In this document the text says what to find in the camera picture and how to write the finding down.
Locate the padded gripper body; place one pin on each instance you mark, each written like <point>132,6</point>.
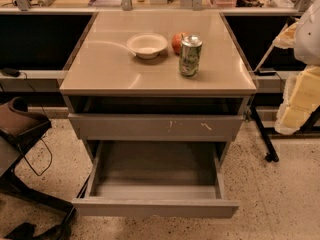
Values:
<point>308,37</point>

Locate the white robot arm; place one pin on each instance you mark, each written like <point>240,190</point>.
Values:
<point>311,18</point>

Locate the grey drawer cabinet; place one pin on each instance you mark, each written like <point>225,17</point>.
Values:
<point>106,77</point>

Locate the top grey drawer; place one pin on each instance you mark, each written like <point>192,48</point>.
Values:
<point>129,127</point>

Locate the black power adapter right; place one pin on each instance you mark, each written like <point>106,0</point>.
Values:
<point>265,72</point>

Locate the black power adapter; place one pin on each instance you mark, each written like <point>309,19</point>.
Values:
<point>10,72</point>
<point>265,72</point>

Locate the black table leg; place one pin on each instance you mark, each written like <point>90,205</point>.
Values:
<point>271,155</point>

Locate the white stick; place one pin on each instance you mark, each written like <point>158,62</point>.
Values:
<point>269,50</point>

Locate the green soda can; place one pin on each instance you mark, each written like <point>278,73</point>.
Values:
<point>190,53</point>

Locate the red apple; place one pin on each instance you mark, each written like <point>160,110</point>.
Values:
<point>176,41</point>

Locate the white paper bowl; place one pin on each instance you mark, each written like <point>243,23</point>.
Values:
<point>147,45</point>

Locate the brown office chair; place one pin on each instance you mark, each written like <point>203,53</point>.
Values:
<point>20,130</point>

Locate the black power adapter left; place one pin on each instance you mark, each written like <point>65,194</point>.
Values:
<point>10,72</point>

